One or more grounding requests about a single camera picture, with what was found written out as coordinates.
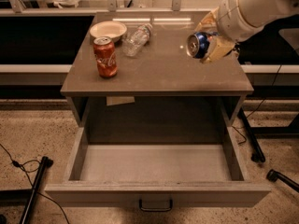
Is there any black caster leg right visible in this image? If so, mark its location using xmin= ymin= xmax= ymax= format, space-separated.
xmin=266 ymin=169 xmax=299 ymax=193

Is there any blue pepsi can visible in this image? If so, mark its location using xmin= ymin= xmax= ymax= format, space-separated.
xmin=186 ymin=32 xmax=218 ymax=59

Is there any white bowl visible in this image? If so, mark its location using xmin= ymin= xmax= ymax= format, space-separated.
xmin=90 ymin=21 xmax=127 ymax=42

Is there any grey open top drawer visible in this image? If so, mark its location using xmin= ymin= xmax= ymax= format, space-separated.
xmin=46 ymin=133 xmax=270 ymax=208

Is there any black floor cable left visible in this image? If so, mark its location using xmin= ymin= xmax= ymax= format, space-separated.
xmin=0 ymin=143 xmax=71 ymax=224

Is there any clear plastic water bottle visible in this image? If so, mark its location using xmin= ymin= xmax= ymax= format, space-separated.
xmin=122 ymin=23 xmax=152 ymax=57

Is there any black drawer handle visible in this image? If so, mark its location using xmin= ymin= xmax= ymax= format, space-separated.
xmin=138 ymin=199 xmax=173 ymax=213

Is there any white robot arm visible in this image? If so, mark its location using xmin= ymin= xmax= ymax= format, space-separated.
xmin=191 ymin=0 xmax=299 ymax=63

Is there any black stand leg left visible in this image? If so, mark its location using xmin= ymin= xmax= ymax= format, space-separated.
xmin=19 ymin=156 xmax=53 ymax=224

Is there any grey cabinet with counter top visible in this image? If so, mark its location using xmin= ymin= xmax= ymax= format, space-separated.
xmin=62 ymin=12 xmax=253 ymax=145

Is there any red coca-cola can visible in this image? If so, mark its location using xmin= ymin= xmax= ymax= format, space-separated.
xmin=93 ymin=36 xmax=117 ymax=78

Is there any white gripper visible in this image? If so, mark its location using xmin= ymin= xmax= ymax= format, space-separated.
xmin=195 ymin=0 xmax=263 ymax=63

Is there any black stand leg right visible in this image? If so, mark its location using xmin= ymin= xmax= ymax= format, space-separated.
xmin=238 ymin=109 xmax=265 ymax=163

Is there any black stand leg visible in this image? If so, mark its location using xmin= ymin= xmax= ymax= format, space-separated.
xmin=238 ymin=109 xmax=265 ymax=163
xmin=19 ymin=156 xmax=53 ymax=224

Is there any paper label under counter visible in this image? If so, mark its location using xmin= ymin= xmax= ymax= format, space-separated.
xmin=107 ymin=96 xmax=135 ymax=105

